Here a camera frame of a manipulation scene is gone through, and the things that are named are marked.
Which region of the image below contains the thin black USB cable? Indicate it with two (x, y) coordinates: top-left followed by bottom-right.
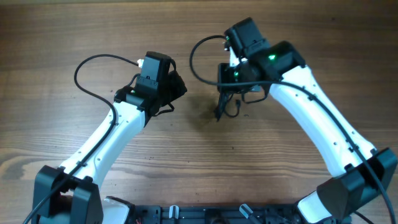
(223, 92), (243, 119)

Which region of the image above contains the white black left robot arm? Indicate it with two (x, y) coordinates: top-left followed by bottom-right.
(24, 52), (187, 223)

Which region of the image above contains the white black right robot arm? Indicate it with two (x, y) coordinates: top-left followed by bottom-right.
(218, 18), (397, 223)

